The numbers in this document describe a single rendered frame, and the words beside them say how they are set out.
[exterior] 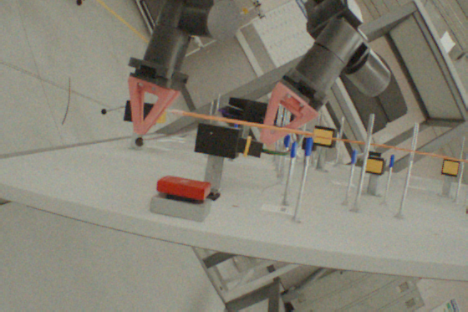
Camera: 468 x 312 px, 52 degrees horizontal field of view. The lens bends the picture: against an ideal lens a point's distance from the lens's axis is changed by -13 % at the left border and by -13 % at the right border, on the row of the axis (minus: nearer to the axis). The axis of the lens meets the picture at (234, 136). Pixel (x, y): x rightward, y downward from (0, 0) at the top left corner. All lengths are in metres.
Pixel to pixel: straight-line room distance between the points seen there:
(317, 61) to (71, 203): 0.39
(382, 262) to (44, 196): 0.35
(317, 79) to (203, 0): 0.19
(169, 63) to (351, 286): 7.19
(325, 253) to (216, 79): 8.03
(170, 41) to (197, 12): 0.07
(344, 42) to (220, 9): 0.18
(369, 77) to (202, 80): 7.80
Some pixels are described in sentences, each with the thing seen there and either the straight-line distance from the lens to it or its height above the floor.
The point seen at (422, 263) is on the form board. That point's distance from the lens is 0.54.
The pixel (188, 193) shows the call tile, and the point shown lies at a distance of 0.55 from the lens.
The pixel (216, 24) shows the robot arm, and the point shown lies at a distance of 0.69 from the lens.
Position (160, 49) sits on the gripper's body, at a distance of 0.74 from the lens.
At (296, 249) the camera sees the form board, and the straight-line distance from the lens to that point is 0.51.
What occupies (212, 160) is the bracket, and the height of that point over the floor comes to 1.12.
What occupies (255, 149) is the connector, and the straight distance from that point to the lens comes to 0.73.
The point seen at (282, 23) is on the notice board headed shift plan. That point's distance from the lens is 8.58.
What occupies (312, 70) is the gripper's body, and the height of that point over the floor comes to 1.30.
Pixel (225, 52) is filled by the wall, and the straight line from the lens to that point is 8.59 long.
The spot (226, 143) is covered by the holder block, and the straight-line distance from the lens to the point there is 0.73.
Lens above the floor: 1.24
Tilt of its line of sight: 6 degrees down
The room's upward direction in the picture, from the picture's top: 63 degrees clockwise
